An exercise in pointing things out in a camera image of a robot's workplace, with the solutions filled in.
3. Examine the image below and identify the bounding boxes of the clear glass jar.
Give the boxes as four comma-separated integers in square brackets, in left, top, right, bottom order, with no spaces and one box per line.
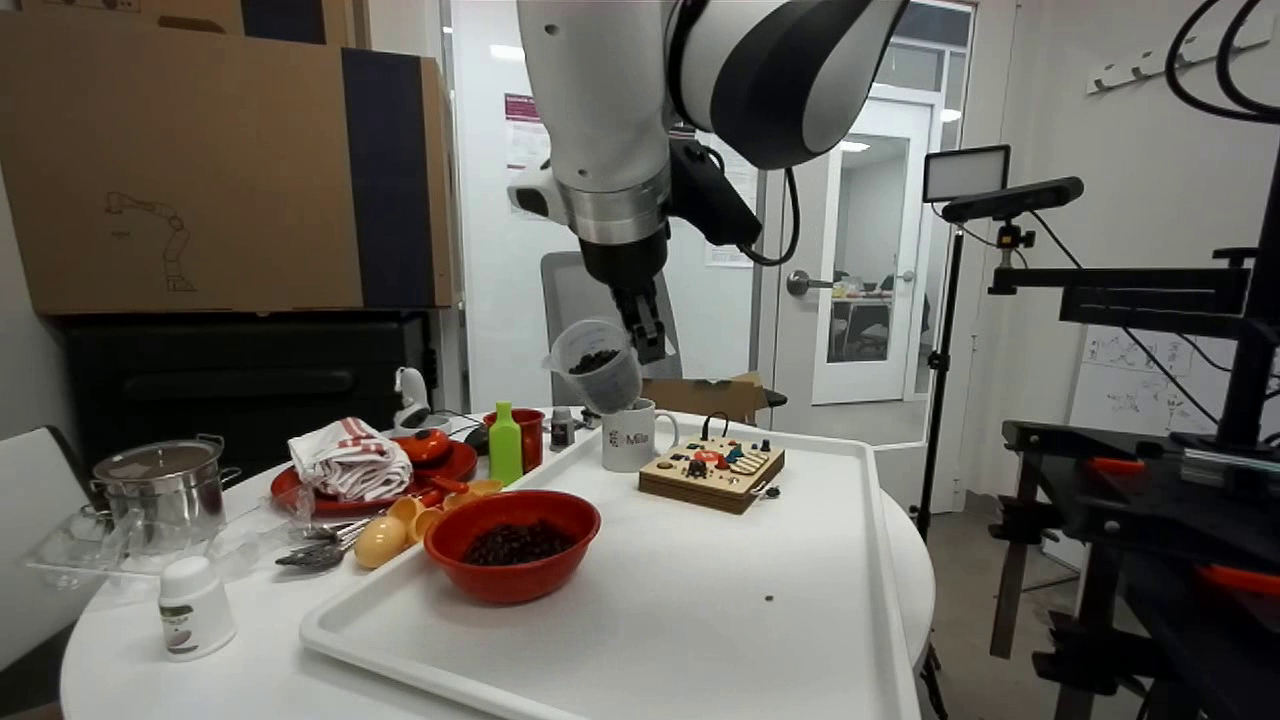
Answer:
[89,426,233,556]

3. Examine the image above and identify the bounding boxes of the thick black overhead cables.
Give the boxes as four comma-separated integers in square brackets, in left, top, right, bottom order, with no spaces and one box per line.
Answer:
[1165,0,1280,129]

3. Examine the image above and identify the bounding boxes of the white pill bottle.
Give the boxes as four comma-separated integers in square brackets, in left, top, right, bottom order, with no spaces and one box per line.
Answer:
[152,553,240,662]

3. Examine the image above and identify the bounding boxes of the white plastic tray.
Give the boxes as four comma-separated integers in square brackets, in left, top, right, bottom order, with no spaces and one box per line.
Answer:
[296,422,924,720]

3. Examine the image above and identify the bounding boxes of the white round desk device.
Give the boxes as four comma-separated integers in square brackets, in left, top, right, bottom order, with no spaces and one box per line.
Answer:
[392,364,432,432]

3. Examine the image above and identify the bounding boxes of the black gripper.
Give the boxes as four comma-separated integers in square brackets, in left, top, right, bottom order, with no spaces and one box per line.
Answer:
[576,228,679,372]

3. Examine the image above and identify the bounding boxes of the black cabinet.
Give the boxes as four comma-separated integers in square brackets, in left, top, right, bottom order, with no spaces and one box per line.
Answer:
[58,308,437,475]

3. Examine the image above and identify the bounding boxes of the metal cutlery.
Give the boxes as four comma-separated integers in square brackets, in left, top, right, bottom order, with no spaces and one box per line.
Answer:
[271,515,374,574]

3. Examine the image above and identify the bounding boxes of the green squeeze bottle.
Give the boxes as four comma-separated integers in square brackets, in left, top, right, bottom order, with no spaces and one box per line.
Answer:
[483,401,527,488]

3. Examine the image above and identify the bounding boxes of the black perforated workbench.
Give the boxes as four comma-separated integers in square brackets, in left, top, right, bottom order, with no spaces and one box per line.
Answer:
[992,416,1280,720]

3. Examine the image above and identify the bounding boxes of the orange toy food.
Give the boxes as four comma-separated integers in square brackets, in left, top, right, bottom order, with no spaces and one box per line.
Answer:
[404,475,506,543]

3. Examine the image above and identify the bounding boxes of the large cardboard box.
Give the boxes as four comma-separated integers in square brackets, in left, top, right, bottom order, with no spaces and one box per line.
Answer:
[0,0,466,321]

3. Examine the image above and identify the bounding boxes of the yellow toy food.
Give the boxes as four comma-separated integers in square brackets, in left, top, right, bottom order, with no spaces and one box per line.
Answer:
[349,507,412,574]

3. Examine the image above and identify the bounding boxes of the clear plastic container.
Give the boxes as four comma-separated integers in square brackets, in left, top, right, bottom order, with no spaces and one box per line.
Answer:
[21,499,152,594]

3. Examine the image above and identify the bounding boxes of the white door with window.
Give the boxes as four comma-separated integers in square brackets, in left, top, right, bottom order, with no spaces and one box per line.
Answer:
[797,77,936,408]

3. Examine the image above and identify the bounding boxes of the red bowl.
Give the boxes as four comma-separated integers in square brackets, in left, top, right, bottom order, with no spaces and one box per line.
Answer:
[419,482,603,609]

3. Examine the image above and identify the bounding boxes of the white coat hook rail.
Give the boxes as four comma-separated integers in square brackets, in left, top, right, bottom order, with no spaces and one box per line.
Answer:
[1083,32,1237,95]

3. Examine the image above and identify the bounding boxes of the black light stand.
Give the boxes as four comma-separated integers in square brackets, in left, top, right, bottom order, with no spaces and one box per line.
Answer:
[914,228,967,536]

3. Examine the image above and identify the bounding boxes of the white Mila mug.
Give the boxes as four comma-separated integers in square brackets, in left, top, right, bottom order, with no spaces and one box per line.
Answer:
[598,393,685,475]

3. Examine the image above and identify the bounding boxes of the black camera mount beam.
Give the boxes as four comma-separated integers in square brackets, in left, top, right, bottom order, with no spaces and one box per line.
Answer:
[989,244,1280,337]

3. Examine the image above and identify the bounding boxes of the red cup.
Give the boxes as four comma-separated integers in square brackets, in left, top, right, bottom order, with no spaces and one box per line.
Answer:
[479,403,550,475]

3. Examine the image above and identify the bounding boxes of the grey mesh office chair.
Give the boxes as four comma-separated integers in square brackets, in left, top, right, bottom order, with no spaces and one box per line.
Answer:
[536,249,689,408]

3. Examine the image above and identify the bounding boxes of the red toy tomato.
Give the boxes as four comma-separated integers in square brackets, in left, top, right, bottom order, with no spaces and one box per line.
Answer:
[395,426,455,466]

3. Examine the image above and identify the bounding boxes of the LED light panel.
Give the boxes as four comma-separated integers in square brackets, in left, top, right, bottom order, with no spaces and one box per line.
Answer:
[922,141,1017,209]

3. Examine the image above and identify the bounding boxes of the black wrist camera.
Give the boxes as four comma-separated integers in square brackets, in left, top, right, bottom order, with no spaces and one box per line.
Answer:
[664,135,774,256]

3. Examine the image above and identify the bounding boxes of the black stereo camera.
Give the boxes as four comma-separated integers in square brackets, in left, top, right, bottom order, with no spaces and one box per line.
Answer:
[936,172,1090,228]

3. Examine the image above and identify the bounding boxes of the wooden busy board toy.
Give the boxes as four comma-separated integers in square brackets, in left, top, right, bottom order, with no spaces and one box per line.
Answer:
[635,432,787,521]

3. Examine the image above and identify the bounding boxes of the black and orange clamp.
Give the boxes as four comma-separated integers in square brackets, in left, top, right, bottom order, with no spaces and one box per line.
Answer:
[1195,556,1280,600]
[1083,452,1155,488]

